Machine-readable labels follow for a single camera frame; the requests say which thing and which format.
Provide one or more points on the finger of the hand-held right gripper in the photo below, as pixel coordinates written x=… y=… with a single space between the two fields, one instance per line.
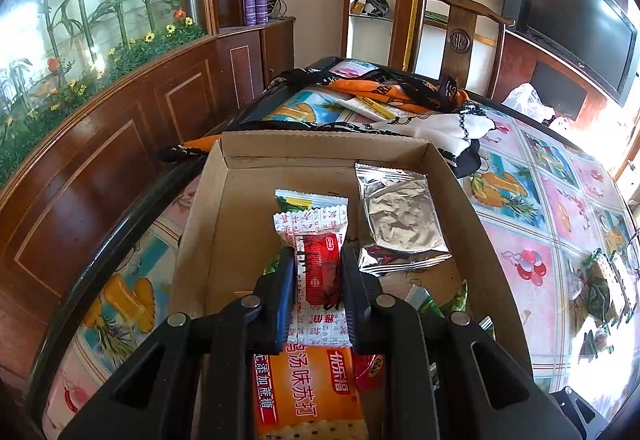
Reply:
x=580 y=407

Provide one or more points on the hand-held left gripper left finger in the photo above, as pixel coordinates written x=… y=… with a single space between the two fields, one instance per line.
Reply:
x=287 y=300

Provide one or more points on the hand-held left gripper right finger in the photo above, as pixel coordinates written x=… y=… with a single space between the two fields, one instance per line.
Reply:
x=350 y=305

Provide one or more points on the white red snack packet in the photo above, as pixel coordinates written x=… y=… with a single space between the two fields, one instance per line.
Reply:
x=315 y=265

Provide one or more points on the green pea packet yellow band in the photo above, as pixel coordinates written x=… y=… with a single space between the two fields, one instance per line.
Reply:
x=440 y=305

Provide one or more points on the orange cracker packet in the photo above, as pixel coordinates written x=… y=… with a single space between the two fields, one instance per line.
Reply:
x=305 y=395

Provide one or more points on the white green snack packet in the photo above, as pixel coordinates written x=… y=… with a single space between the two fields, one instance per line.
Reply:
x=292 y=201

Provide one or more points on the cardboard box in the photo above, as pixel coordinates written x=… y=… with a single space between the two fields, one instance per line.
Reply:
x=215 y=230

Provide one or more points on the silver foil packet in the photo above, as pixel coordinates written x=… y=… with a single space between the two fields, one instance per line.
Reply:
x=400 y=215

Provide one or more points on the fruit print tablecloth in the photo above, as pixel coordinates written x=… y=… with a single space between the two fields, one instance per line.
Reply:
x=525 y=230

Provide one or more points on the black white cloth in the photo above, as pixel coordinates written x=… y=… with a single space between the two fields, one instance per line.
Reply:
x=440 y=130

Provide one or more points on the yellow white booklet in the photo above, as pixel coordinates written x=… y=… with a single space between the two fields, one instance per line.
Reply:
x=375 y=107

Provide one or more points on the orange black cloth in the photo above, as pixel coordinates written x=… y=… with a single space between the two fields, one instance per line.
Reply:
x=380 y=87

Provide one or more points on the brown wooden cabinet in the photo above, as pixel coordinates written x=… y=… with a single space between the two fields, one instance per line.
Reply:
x=150 y=95

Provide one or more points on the white plastic bag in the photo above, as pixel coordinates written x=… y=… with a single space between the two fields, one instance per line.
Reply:
x=530 y=102

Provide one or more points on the dark wooden chair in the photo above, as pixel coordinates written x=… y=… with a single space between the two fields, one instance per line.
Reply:
x=460 y=40

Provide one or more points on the black grey bag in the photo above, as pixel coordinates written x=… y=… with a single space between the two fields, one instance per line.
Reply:
x=372 y=2

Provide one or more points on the black television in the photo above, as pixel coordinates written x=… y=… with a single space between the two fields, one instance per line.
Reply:
x=575 y=20

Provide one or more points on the flower bamboo wall mural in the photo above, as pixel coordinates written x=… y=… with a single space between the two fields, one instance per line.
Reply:
x=75 y=20

